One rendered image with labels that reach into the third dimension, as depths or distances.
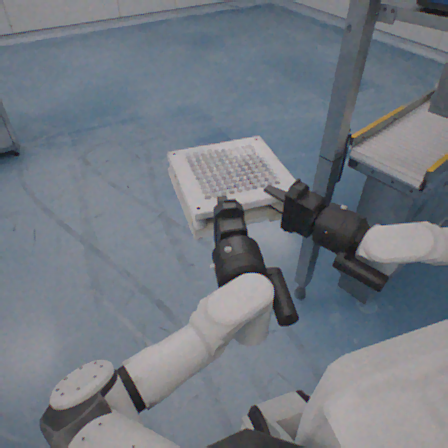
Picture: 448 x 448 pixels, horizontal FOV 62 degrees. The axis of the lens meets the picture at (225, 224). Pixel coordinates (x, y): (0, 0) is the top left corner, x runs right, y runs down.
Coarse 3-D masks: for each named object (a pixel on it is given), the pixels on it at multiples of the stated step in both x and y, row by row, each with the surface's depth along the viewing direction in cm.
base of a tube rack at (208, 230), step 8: (168, 168) 94; (176, 184) 89; (176, 192) 90; (184, 208) 83; (256, 208) 82; (264, 208) 82; (272, 208) 82; (248, 216) 80; (256, 216) 80; (264, 216) 81; (272, 216) 81; (280, 216) 82; (192, 224) 78; (208, 224) 78; (192, 232) 79; (200, 232) 78; (208, 232) 78
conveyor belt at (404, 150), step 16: (416, 112) 150; (384, 128) 140; (400, 128) 140; (416, 128) 140; (432, 128) 140; (368, 144) 132; (384, 144) 132; (400, 144) 132; (416, 144) 132; (432, 144) 132; (368, 160) 128; (384, 160) 125; (400, 160) 124; (416, 160) 124; (432, 160) 124; (400, 176) 121; (416, 176) 118
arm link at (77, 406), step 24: (96, 360) 48; (72, 384) 44; (96, 384) 43; (48, 408) 43; (72, 408) 41; (96, 408) 40; (48, 432) 39; (72, 432) 38; (96, 432) 37; (120, 432) 35; (144, 432) 35
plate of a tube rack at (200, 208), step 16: (224, 144) 93; (240, 144) 93; (256, 144) 93; (176, 160) 88; (272, 160) 88; (176, 176) 84; (192, 176) 83; (288, 176) 83; (192, 192) 79; (256, 192) 79; (192, 208) 75; (208, 208) 75
